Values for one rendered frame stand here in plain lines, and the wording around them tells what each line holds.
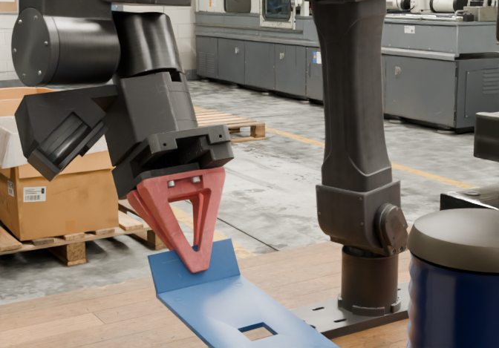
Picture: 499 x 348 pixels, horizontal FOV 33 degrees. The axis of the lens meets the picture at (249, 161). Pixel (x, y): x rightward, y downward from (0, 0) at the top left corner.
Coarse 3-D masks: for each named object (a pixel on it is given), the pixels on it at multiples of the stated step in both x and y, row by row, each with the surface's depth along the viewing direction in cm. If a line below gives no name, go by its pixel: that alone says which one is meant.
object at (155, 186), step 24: (144, 168) 64; (168, 168) 63; (192, 168) 64; (216, 168) 64; (120, 192) 67; (144, 192) 62; (168, 192) 63; (192, 192) 64; (216, 192) 64; (168, 216) 63; (216, 216) 65; (192, 264) 63
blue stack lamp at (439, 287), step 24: (432, 264) 20; (408, 288) 22; (432, 288) 21; (456, 288) 20; (480, 288) 20; (408, 312) 22; (432, 312) 21; (456, 312) 20; (480, 312) 20; (408, 336) 22; (432, 336) 21; (456, 336) 20; (480, 336) 20
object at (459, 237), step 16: (416, 224) 22; (432, 224) 21; (448, 224) 21; (464, 224) 21; (480, 224) 21; (496, 224) 21; (416, 240) 21; (432, 240) 20; (448, 240) 20; (464, 240) 20; (480, 240) 20; (496, 240) 20; (432, 256) 20; (448, 256) 20; (464, 256) 20; (480, 256) 20; (496, 256) 20; (496, 272) 20
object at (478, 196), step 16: (496, 112) 51; (480, 128) 50; (496, 128) 48; (480, 144) 50; (496, 144) 49; (496, 160) 49; (448, 192) 48; (464, 192) 48; (480, 192) 48; (496, 192) 48; (448, 208) 48; (464, 208) 46; (480, 208) 45; (496, 208) 45
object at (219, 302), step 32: (160, 256) 63; (224, 256) 65; (160, 288) 62; (192, 288) 63; (224, 288) 63; (256, 288) 63; (192, 320) 58; (224, 320) 58; (256, 320) 58; (288, 320) 58
